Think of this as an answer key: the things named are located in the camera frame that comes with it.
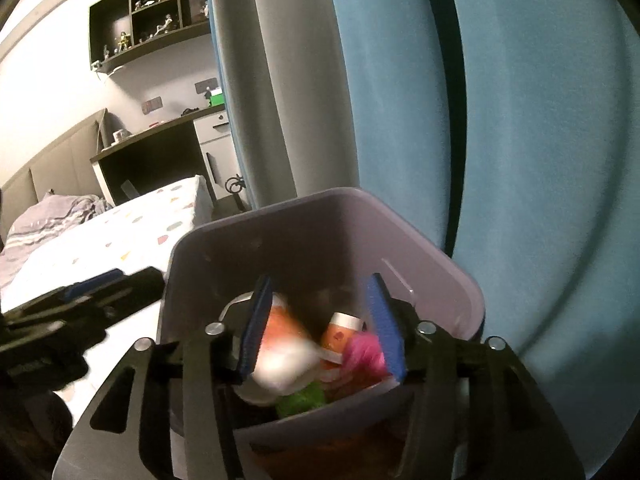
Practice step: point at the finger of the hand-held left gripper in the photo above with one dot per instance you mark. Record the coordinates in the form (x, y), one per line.
(140, 290)
(95, 284)

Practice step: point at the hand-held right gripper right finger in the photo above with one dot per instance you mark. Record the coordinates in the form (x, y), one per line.
(385, 330)

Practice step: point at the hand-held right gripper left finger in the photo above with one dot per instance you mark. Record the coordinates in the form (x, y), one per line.
(257, 320)

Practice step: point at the small pink plastic bag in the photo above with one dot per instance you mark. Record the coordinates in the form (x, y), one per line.
(362, 355)

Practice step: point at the small white orange bottle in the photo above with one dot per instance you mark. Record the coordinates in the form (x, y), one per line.
(285, 340)

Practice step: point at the green foam net sleeve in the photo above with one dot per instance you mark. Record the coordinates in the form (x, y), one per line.
(300, 400)

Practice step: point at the grey plastic trash bin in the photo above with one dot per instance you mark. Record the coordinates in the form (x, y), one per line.
(310, 240)

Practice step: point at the grey striped duvet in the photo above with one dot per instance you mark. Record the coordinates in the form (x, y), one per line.
(50, 215)

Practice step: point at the grey padded headboard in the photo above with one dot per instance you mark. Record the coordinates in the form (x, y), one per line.
(60, 160)

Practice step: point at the black curled metal stand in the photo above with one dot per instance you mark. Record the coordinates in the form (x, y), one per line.
(234, 185)

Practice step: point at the white mug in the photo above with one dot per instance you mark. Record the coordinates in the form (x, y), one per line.
(118, 136)

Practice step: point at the desk with white drawers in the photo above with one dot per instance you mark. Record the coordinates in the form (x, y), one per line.
(150, 132)

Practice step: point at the white drawer cabinet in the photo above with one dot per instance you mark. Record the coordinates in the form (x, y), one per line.
(215, 140)

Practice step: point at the green box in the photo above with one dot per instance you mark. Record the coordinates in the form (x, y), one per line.
(217, 100)

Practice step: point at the black desk figurine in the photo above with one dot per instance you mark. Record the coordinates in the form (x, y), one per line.
(208, 96)

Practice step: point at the grey curtain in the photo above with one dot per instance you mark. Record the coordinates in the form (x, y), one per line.
(280, 85)

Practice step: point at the blue curtain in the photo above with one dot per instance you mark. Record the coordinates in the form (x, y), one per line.
(214, 35)
(525, 135)

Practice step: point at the row of small figurines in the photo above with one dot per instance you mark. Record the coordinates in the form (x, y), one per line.
(165, 22)

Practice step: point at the grey wall socket panel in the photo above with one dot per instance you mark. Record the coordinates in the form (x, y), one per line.
(152, 105)
(206, 84)

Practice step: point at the dark wall shelf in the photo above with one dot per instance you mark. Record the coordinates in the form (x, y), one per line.
(150, 46)

